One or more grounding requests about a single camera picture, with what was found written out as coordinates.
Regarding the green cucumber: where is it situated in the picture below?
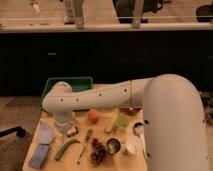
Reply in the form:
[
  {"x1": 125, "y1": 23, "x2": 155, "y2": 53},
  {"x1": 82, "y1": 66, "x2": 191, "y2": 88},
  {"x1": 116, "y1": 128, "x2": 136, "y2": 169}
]
[{"x1": 54, "y1": 139, "x2": 80, "y2": 161}]

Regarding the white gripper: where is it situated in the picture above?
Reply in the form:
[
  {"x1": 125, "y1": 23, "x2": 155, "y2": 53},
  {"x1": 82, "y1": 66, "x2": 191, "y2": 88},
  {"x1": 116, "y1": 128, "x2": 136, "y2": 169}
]
[{"x1": 53, "y1": 111, "x2": 75, "y2": 133}]

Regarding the white cup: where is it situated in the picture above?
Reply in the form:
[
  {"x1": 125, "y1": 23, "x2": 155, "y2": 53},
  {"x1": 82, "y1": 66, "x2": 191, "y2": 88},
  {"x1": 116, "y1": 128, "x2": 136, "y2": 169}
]
[{"x1": 125, "y1": 135, "x2": 143, "y2": 156}]

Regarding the black whiteboard eraser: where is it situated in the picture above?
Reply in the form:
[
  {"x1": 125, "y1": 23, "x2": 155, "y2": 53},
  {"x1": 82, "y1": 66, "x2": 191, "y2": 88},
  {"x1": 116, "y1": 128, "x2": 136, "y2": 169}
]
[{"x1": 67, "y1": 126, "x2": 79, "y2": 137}]

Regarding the dark brown bowl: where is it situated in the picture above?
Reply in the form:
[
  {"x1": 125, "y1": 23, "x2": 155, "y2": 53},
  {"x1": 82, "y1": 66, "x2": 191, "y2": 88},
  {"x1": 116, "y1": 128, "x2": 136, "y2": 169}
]
[{"x1": 120, "y1": 108, "x2": 140, "y2": 116}]

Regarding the orange fruit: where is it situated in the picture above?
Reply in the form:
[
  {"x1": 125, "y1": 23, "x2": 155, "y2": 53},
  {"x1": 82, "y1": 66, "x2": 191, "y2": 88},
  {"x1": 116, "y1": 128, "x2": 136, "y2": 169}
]
[{"x1": 88, "y1": 109, "x2": 100, "y2": 124}]

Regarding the green plastic tray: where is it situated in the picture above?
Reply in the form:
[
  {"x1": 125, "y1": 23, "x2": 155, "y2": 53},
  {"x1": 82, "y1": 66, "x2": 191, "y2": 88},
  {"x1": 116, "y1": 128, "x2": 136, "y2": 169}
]
[{"x1": 39, "y1": 77, "x2": 93, "y2": 107}]

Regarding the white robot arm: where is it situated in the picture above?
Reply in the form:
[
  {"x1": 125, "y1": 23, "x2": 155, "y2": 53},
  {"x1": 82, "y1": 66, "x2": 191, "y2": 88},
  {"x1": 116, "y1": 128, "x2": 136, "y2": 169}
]
[{"x1": 42, "y1": 74, "x2": 209, "y2": 171}]

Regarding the bunch of dark grapes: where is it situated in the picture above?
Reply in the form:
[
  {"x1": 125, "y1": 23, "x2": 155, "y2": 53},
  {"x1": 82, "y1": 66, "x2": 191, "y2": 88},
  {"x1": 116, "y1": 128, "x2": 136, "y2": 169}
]
[{"x1": 90, "y1": 138, "x2": 106, "y2": 166}]

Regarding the metal cup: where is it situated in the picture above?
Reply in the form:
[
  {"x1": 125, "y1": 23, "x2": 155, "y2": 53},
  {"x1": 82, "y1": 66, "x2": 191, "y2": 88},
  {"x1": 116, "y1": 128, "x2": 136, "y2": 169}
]
[{"x1": 106, "y1": 138, "x2": 121, "y2": 155}]

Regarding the green plastic cup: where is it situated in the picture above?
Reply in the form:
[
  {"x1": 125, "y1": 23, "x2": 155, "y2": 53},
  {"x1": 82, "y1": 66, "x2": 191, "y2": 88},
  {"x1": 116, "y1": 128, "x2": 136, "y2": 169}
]
[{"x1": 116, "y1": 114, "x2": 130, "y2": 130}]

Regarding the yellow corn cob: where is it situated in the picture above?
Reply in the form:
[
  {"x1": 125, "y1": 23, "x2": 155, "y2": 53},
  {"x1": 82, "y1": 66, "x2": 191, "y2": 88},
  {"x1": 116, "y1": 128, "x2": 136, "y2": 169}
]
[{"x1": 105, "y1": 114, "x2": 118, "y2": 133}]

